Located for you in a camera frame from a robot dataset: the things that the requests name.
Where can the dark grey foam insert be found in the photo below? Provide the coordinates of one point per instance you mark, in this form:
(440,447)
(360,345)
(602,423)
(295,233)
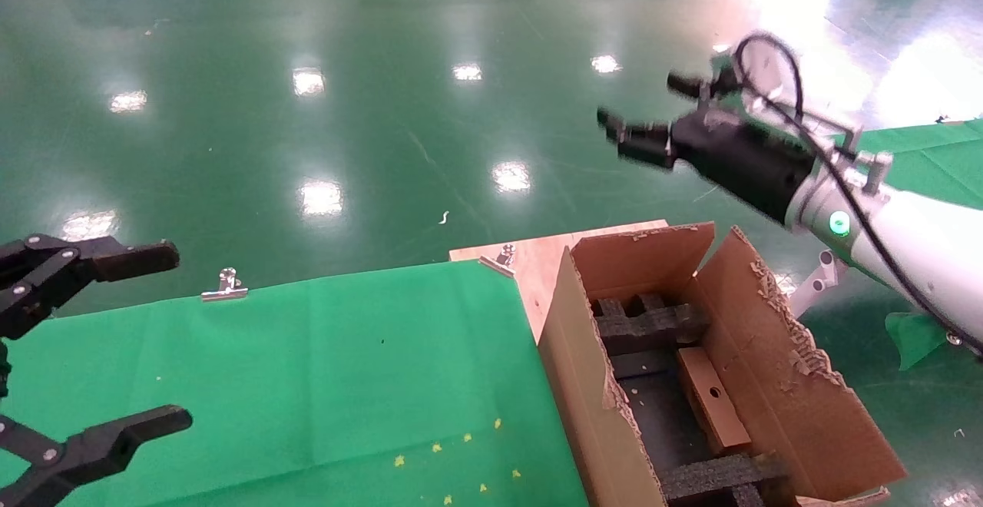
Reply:
(714,480)
(653,326)

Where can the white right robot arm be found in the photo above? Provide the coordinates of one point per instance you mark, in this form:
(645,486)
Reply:
(921,253)

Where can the large torn-edged cardboard carton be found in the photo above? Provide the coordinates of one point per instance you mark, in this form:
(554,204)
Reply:
(584,384)

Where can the silver metal binder clip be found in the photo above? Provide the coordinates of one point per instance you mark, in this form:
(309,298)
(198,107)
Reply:
(224,289)
(501,261)

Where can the grey metal clamp bracket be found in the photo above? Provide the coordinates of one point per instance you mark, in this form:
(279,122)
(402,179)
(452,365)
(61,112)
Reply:
(814,280)

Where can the green tablecloth with yellow marks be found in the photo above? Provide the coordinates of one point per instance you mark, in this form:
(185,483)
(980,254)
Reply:
(307,384)

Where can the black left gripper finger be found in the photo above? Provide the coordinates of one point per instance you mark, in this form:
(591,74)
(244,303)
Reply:
(100,261)
(107,442)

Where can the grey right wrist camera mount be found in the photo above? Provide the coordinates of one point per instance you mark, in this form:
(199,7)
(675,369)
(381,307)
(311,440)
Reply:
(868,165)

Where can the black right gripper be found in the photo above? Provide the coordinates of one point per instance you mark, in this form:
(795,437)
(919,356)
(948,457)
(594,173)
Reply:
(737,157)

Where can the small cardboard box with hole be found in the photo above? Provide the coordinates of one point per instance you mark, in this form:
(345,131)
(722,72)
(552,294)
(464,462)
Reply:
(710,407)

